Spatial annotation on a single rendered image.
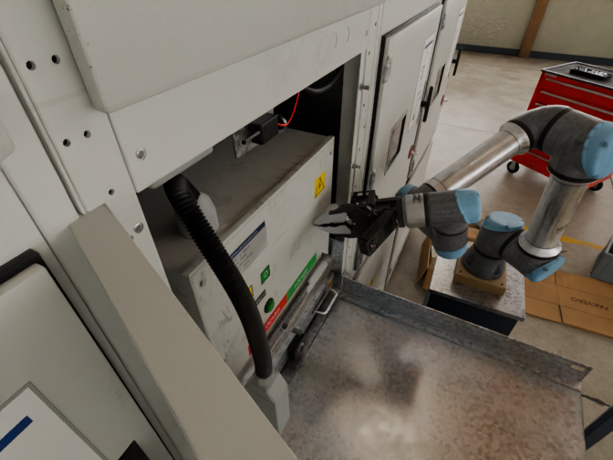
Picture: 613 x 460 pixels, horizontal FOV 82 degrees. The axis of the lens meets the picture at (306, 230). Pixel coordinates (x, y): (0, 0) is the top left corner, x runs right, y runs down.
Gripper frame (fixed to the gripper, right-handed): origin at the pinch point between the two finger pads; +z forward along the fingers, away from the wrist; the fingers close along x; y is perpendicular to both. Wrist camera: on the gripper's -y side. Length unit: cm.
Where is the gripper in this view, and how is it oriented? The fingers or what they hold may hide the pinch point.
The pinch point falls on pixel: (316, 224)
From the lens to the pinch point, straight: 83.9
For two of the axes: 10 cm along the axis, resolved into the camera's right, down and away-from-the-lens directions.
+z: -9.4, 0.8, 3.2
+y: 2.0, -6.2, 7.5
